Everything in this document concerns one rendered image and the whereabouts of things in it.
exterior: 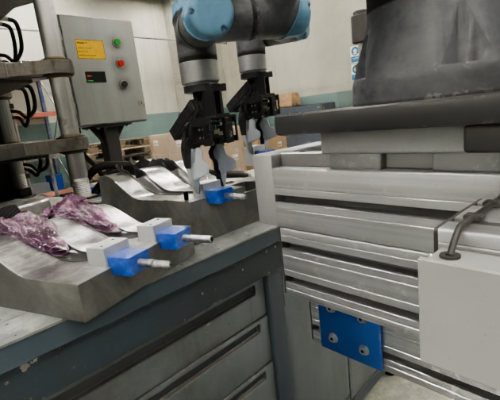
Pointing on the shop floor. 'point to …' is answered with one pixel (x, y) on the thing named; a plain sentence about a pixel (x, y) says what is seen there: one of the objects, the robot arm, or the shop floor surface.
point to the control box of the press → (103, 78)
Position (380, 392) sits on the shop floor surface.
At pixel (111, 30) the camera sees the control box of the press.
